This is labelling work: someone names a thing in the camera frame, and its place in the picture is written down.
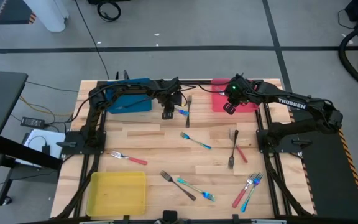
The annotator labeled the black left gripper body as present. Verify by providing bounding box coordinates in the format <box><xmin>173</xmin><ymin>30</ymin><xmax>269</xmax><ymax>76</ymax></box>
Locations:
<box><xmin>157</xmin><ymin>88</ymin><xmax>175</xmax><ymax>107</ymax></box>

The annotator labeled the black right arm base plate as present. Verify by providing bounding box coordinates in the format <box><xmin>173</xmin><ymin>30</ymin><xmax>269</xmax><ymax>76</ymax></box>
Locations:
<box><xmin>256</xmin><ymin>129</ymin><xmax>313</xmax><ymax>156</ymax></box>

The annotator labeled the black desk leg frame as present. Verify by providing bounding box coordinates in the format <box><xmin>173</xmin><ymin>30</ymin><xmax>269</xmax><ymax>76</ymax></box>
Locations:
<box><xmin>0</xmin><ymin>136</ymin><xmax>63</xmax><ymax>207</ymax></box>

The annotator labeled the long black floor cable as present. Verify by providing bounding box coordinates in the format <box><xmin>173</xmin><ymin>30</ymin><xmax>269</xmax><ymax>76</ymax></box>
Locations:
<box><xmin>74</xmin><ymin>0</ymin><xmax>110</xmax><ymax>80</ymax></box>

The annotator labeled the small hazard-striped black mat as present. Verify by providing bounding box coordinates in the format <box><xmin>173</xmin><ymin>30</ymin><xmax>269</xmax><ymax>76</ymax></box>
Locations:
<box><xmin>0</xmin><ymin>0</ymin><xmax>37</xmax><ymax>26</ymax></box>

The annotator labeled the yellow floor cable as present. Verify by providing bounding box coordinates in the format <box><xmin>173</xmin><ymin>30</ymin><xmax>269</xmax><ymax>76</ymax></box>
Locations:
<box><xmin>19</xmin><ymin>95</ymin><xmax>74</xmax><ymax>118</ymax></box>

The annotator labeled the blue plastic bin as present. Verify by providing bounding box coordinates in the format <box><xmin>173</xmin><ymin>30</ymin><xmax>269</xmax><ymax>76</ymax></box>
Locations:
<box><xmin>104</xmin><ymin>77</ymin><xmax>153</xmax><ymax>114</ymax></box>

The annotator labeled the white pillar base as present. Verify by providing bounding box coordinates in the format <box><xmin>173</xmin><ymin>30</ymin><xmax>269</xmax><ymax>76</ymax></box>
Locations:
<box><xmin>22</xmin><ymin>0</ymin><xmax>70</xmax><ymax>33</ymax></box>

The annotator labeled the thin black floor cable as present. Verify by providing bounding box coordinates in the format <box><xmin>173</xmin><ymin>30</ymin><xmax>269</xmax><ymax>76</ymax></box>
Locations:
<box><xmin>25</xmin><ymin>80</ymin><xmax>80</xmax><ymax>94</ymax></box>

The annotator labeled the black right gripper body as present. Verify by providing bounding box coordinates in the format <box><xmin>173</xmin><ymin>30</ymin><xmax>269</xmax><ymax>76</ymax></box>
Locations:
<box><xmin>226</xmin><ymin>76</ymin><xmax>257</xmax><ymax>105</ymax></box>

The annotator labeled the yellow plastic bin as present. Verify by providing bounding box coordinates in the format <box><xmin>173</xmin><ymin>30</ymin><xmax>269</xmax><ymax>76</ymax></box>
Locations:
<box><xmin>86</xmin><ymin>170</ymin><xmax>147</xmax><ymax>217</ymax></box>

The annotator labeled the white board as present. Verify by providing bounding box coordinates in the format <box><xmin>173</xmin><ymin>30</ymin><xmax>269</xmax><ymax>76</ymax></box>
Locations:
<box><xmin>14</xmin><ymin>129</ymin><xmax>67</xmax><ymax>169</ymax></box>

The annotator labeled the coiled black cable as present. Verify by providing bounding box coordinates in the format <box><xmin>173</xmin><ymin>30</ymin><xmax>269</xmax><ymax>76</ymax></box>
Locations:
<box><xmin>96</xmin><ymin>0</ymin><xmax>122</xmax><ymax>23</ymax></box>

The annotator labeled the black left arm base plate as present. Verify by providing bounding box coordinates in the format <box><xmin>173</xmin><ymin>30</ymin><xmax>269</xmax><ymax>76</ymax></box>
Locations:
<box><xmin>56</xmin><ymin>130</ymin><xmax>107</xmax><ymax>156</ymax></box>

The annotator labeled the thick black hose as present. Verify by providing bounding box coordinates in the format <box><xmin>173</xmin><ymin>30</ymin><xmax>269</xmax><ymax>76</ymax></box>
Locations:
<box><xmin>337</xmin><ymin>22</ymin><xmax>358</xmax><ymax>96</ymax></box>

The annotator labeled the large hazard-striped black mat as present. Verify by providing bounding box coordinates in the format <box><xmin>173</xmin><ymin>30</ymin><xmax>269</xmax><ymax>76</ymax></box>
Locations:
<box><xmin>289</xmin><ymin>108</ymin><xmax>358</xmax><ymax>221</ymax></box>

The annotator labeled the black aluminium table frame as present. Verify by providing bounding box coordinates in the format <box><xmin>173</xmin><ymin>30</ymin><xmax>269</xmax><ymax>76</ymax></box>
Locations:
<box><xmin>50</xmin><ymin>79</ymin><xmax>316</xmax><ymax>224</ymax></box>

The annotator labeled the black power adapter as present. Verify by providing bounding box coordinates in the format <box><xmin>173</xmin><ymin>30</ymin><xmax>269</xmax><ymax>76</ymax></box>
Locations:
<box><xmin>20</xmin><ymin>116</ymin><xmax>45</xmax><ymax>130</ymax></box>

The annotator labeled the black metal fork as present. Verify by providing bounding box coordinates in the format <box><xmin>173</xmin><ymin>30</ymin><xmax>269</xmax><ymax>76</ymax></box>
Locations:
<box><xmin>185</xmin><ymin>95</ymin><xmax>193</xmax><ymax>129</ymax></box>
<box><xmin>159</xmin><ymin>170</ymin><xmax>197</xmax><ymax>202</ymax></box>
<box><xmin>227</xmin><ymin>129</ymin><xmax>239</xmax><ymax>170</ymax></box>

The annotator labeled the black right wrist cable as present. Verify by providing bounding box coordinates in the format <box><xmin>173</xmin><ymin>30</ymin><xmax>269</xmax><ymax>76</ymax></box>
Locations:
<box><xmin>197</xmin><ymin>83</ymin><xmax>228</xmax><ymax>94</ymax></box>

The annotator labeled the red plastic bin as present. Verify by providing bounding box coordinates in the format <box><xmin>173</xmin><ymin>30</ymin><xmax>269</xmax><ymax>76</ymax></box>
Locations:
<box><xmin>211</xmin><ymin>78</ymin><xmax>260</xmax><ymax>113</ymax></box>

